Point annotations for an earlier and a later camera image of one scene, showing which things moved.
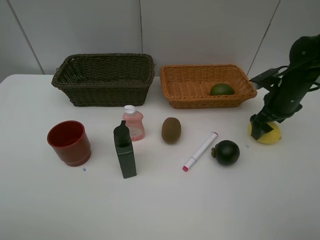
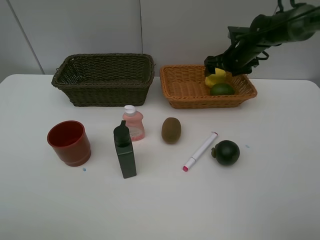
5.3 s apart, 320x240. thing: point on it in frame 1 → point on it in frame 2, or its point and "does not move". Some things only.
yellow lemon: x=271 y=137 → x=219 y=77
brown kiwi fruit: x=171 y=129 does not move
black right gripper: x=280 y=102 → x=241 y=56
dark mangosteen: x=226 y=152 does not move
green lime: x=221 y=89 does not move
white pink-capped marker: x=200 y=151 does not move
